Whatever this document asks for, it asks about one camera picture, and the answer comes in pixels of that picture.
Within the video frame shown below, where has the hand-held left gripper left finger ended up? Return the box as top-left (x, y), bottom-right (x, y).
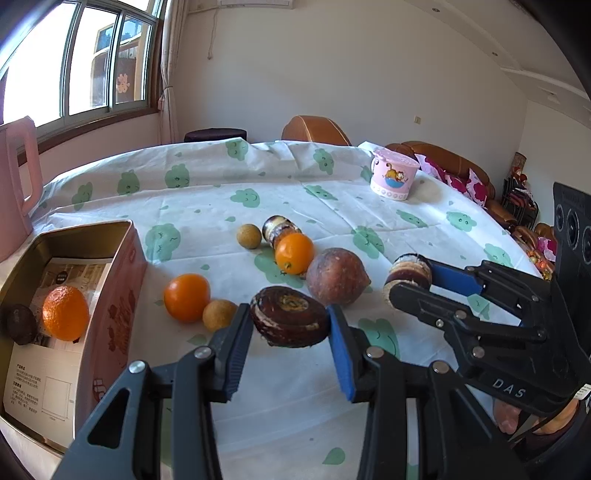
top-left (60, 302), bottom-right (255, 480)

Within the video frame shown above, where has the floral pink cushion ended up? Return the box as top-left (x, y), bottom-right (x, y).
top-left (418, 154), bottom-right (468, 195)
top-left (464, 168), bottom-right (491, 206)

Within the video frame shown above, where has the dark round stool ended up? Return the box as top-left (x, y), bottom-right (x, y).
top-left (184, 128), bottom-right (248, 143)

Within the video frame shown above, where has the brown passion fruit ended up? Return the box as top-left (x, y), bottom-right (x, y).
top-left (305, 247), bottom-right (372, 306)

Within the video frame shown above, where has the metal shelf rack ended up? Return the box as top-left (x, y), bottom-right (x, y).
top-left (501, 152), bottom-right (539, 232)

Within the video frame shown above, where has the person's right hand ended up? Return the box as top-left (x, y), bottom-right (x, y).
top-left (493, 398), bottom-right (580, 435)

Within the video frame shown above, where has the pink cartoon cup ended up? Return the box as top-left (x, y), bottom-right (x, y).
top-left (369, 147), bottom-right (421, 202)

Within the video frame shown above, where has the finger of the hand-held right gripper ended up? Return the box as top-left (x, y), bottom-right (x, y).
top-left (389, 281), bottom-right (549, 366)
top-left (426, 258), bottom-right (558, 327)

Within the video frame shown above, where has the brown leather sofa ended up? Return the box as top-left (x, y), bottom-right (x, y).
top-left (385, 140), bottom-right (558, 243)

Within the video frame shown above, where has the light patterned curtain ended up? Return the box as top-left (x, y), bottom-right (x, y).
top-left (154, 0), bottom-right (188, 144)

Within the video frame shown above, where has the white green-printed tablecloth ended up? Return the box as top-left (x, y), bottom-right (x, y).
top-left (28, 138), bottom-right (546, 480)

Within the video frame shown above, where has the sliding glass window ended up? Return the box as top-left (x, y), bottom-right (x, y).
top-left (0, 0), bottom-right (168, 145)

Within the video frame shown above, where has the pink electric kettle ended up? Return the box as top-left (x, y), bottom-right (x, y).
top-left (0, 116), bottom-right (43, 264)

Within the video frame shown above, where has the pink metal tin box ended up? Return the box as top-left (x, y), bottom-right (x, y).
top-left (0, 220), bottom-right (149, 455)

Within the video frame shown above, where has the brown longan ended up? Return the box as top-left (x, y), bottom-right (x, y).
top-left (202, 299), bottom-right (239, 333)
top-left (236, 223), bottom-right (264, 251)

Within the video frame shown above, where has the white air conditioner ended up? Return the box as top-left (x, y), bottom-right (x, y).
top-left (219, 0), bottom-right (297, 9)

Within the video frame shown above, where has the orange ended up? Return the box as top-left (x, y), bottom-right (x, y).
top-left (42, 285), bottom-right (90, 343)
top-left (164, 273), bottom-right (212, 323)
top-left (274, 233), bottom-right (316, 276)

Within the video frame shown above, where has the brown chair back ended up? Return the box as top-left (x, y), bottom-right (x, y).
top-left (281, 115), bottom-right (353, 147)

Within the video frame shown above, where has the printed paper leaflet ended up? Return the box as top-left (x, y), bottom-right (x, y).
top-left (4, 257), bottom-right (114, 418)

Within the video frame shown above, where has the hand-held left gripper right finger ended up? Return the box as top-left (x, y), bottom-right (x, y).
top-left (328, 304), bottom-right (533, 480)

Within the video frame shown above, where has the air conditioner cord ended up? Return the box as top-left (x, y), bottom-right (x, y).
top-left (207, 6), bottom-right (219, 61)

